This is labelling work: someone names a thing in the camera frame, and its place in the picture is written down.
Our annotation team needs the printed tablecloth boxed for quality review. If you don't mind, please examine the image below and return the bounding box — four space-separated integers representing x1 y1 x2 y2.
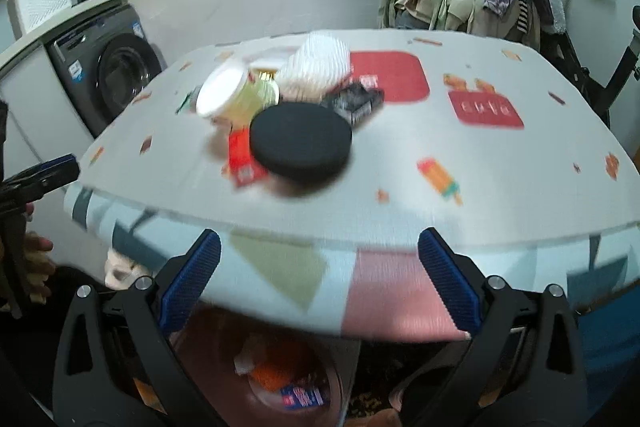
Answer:
64 28 640 343

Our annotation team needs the black round lid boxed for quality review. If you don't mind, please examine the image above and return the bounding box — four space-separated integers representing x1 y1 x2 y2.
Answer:
249 103 354 182

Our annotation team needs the white ribbed paper cup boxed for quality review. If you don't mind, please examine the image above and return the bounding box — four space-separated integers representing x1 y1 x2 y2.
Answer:
275 32 352 104

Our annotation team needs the blue and red packet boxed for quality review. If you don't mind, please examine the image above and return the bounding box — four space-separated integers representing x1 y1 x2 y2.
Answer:
280 384 326 410

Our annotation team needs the black exercise bike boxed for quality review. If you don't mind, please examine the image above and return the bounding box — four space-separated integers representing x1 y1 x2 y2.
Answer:
540 0 640 128

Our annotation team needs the grey washing machine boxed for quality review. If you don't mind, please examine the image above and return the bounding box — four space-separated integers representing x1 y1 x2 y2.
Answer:
45 4 168 140

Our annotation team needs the red snack packet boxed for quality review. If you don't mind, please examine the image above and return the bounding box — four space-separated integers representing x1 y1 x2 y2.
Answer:
227 127 271 190

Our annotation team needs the brown basket with cloths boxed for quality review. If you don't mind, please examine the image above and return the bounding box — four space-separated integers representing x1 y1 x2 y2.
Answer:
172 307 361 427

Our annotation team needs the orange wrapper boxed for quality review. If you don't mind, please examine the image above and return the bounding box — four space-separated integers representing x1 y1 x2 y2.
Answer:
250 342 316 393

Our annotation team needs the person's left hand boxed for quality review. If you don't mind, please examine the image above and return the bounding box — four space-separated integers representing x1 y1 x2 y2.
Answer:
22 202 57 305

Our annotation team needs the yellow paper cup white lid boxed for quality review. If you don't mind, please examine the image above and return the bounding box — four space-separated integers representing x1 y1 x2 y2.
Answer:
196 66 281 128

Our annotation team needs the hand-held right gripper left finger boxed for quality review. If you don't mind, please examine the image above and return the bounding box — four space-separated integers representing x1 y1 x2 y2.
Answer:
52 228 231 427

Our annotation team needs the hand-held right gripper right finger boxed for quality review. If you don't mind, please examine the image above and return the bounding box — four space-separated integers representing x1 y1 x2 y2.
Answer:
400 227 588 427

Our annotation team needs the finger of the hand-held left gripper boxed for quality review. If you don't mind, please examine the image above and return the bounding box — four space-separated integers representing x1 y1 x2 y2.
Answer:
0 154 81 202

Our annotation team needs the cream cloth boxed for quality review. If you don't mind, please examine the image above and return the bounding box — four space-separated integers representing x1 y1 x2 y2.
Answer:
104 247 151 290

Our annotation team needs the black snack packet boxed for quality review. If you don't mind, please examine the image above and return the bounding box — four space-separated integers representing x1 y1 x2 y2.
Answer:
322 79 386 126

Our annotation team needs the small green wrapper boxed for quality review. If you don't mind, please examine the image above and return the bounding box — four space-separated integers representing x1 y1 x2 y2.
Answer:
175 89 198 115

